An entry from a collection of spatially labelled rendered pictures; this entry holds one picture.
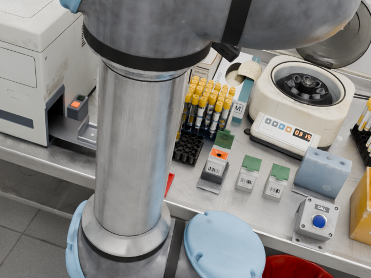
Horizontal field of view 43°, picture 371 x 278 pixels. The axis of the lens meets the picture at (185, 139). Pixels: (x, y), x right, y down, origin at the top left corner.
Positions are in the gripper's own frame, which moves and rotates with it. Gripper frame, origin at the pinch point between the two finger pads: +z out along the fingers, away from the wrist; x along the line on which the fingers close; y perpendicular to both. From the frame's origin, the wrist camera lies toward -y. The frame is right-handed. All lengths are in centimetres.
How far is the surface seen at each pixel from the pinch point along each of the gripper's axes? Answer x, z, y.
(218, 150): 4.9, 10.0, -10.7
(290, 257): -14, 62, -41
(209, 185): 10.0, 16.3, -11.0
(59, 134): 11.5, 13.7, 24.2
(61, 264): -10, 105, 37
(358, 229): 11.2, 14.3, -43.5
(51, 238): -20, 105, 46
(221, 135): 3.1, 7.4, -10.3
